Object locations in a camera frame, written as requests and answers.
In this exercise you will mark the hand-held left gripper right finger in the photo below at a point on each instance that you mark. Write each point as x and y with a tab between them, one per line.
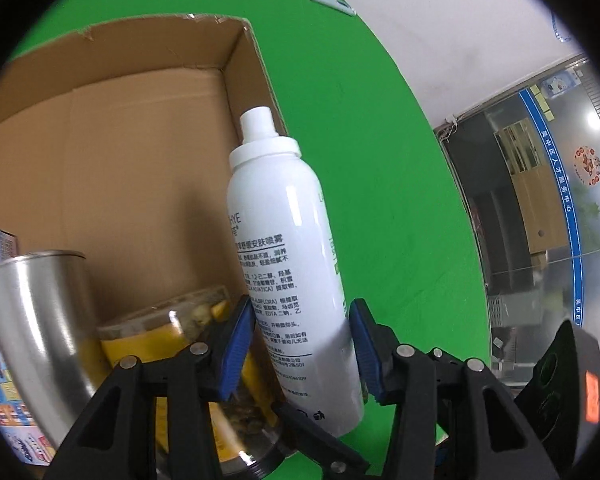
365	355

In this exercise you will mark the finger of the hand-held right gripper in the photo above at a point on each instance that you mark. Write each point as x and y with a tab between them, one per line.
315	435

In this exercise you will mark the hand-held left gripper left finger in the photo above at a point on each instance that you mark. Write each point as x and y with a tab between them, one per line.
237	345

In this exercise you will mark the yellow label clear jar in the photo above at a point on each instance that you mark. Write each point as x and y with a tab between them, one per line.
140	345

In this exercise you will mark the white spray bottle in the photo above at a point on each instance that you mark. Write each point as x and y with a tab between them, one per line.
285	210

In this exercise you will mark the silver metal can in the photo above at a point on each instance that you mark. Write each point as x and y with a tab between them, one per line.
35	320

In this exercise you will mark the large cardboard box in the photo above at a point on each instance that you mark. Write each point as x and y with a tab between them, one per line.
130	160

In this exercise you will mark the colourful board game box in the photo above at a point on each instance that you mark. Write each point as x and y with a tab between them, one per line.
15	410

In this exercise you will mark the glass door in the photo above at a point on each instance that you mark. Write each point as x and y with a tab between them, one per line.
530	210

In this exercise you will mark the white and blue pen case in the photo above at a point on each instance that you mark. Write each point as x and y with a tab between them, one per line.
330	2

